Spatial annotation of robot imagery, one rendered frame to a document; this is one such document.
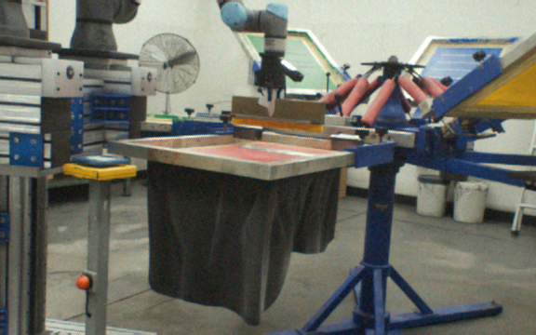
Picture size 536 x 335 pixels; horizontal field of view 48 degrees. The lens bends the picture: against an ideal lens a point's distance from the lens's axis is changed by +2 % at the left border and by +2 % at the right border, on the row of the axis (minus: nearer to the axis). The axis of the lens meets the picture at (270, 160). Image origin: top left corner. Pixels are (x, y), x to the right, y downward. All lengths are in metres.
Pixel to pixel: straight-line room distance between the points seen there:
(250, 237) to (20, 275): 0.72
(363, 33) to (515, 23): 1.51
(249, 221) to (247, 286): 0.18
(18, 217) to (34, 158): 0.35
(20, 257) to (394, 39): 5.08
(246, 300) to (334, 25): 5.28
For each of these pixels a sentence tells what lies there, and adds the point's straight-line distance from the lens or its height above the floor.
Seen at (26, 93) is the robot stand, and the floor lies 1.13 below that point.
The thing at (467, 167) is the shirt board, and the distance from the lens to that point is 2.46.
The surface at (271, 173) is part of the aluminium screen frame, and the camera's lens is 1.46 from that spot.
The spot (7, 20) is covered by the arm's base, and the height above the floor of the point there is 1.30.
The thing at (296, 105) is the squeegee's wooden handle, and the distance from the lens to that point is 1.93.
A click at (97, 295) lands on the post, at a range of 1.66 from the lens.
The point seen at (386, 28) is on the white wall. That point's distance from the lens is 6.48.
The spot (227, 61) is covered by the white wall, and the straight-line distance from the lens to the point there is 7.49.
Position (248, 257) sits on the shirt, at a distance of 1.66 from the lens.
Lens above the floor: 1.19
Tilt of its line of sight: 8 degrees down
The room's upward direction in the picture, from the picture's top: 4 degrees clockwise
